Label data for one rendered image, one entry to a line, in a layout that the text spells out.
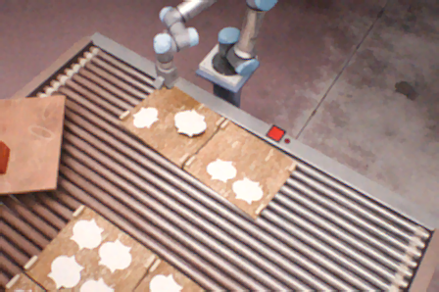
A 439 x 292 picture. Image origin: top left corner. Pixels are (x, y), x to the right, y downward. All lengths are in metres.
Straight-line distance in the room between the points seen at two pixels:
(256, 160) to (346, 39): 2.19
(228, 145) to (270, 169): 0.23
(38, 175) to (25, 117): 0.33
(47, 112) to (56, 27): 2.06
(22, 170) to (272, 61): 2.33
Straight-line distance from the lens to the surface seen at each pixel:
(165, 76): 1.98
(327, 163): 2.11
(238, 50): 2.15
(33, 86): 2.44
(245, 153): 2.05
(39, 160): 2.05
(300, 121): 3.35
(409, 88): 3.81
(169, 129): 2.13
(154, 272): 1.84
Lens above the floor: 2.69
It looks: 58 degrees down
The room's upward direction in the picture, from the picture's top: 1 degrees clockwise
